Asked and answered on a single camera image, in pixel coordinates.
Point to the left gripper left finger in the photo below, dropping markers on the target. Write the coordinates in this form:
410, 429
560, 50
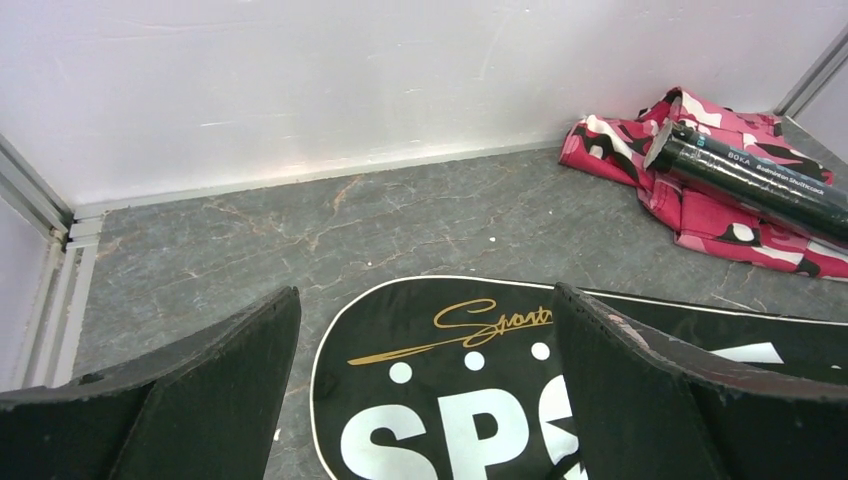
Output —
203, 407

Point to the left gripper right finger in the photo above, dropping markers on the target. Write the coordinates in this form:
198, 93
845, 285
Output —
662, 390

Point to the black racket cover bag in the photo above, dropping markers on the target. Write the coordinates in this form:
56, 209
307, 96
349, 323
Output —
444, 377

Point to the black shuttlecock tube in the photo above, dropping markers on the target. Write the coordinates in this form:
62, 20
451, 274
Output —
797, 201

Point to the pink camouflage bag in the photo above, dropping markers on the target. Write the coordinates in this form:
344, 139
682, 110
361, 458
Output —
616, 149

